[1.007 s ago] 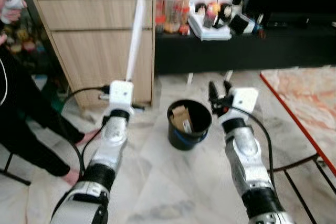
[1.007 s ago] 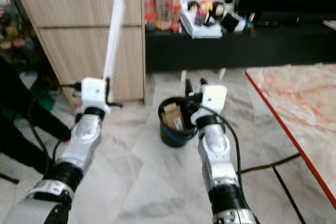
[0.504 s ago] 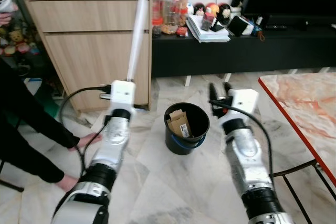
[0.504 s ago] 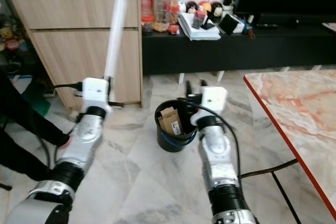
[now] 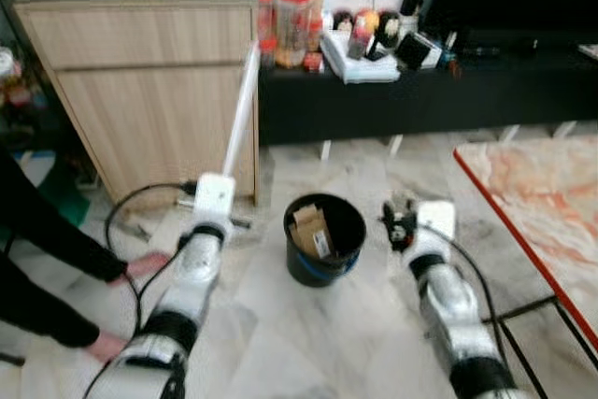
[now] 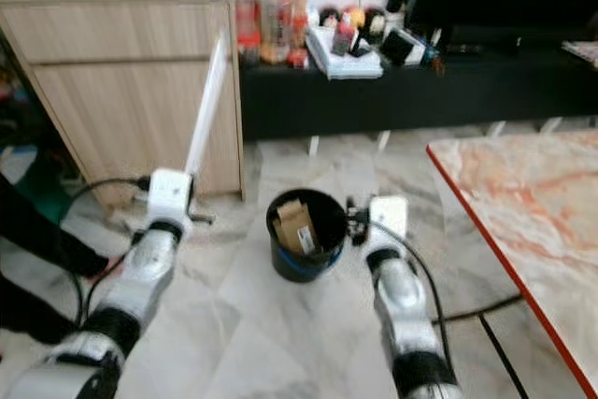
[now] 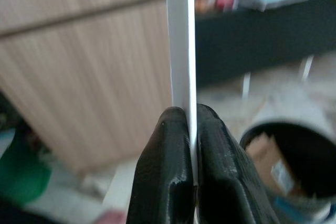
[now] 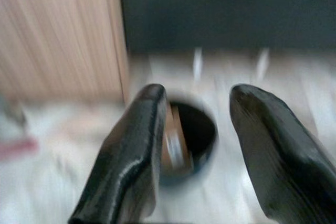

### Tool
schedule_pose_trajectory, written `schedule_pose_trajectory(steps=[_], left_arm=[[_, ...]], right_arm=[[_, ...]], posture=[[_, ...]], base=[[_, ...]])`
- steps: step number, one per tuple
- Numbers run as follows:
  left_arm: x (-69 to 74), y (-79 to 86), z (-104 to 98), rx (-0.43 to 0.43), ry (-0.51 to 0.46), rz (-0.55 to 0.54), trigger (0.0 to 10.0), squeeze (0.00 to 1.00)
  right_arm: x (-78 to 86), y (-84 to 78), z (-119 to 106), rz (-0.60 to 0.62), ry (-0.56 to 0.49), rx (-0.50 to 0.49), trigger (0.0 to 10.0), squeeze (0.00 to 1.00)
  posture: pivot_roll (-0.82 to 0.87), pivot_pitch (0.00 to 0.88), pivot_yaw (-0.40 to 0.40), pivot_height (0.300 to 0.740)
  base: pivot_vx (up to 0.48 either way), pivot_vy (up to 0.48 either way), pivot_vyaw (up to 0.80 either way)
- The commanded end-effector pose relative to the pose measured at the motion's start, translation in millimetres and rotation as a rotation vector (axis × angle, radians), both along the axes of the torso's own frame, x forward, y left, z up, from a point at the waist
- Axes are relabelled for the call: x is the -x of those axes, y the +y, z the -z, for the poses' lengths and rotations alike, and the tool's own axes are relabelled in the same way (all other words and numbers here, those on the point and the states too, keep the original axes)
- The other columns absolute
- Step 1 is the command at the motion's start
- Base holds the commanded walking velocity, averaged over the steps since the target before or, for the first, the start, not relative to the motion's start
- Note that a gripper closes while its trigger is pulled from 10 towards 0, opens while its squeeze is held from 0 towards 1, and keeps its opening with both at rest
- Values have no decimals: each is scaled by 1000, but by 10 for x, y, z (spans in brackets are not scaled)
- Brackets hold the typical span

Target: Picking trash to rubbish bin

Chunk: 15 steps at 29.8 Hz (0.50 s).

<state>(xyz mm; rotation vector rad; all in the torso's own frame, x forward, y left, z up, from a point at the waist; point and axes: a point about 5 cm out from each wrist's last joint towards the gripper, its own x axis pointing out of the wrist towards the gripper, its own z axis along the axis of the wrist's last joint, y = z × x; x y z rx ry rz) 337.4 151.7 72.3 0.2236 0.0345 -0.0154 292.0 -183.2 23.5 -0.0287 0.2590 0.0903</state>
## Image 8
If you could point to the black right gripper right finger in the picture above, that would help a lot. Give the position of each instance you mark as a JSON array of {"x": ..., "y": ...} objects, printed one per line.
[{"x": 278, "y": 155}]

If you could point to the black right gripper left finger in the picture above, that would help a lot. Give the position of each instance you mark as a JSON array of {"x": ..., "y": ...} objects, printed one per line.
[{"x": 126, "y": 155}]

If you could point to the brown cardboard trash piece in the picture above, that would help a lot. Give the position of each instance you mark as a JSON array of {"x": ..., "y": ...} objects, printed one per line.
[{"x": 174, "y": 145}]

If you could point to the round black rubbish bin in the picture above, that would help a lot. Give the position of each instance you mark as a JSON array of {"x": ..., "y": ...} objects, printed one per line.
[{"x": 197, "y": 134}]

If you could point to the light wooden cabinet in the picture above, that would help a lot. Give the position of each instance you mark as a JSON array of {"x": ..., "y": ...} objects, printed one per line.
[{"x": 60, "y": 35}]

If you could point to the dark grey low shelf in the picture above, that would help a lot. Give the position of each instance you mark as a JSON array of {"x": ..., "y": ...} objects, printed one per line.
[{"x": 225, "y": 19}]

